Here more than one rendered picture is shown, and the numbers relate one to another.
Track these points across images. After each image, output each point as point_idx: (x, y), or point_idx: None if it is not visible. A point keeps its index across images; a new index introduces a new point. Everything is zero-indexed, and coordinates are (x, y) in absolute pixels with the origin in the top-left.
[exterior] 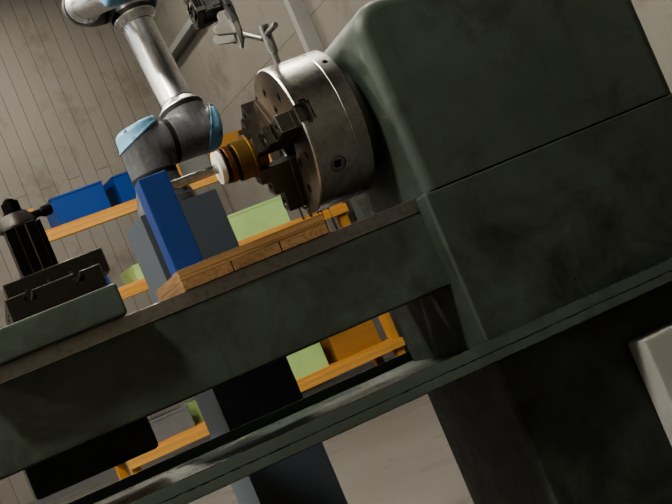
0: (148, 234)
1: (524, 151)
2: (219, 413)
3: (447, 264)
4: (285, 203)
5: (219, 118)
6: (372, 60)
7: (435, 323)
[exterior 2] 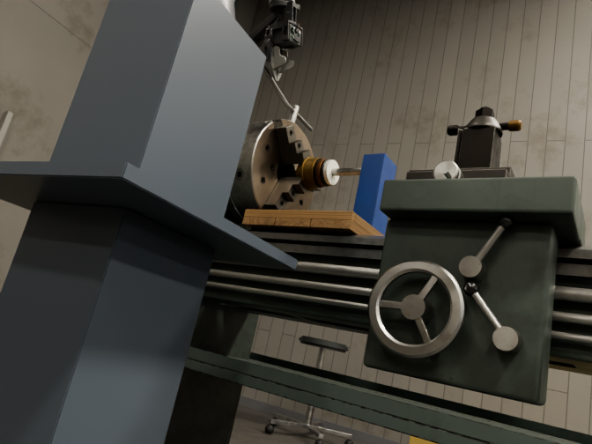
0: (260, 79)
1: None
2: (182, 328)
3: None
4: (279, 203)
5: None
6: None
7: (205, 325)
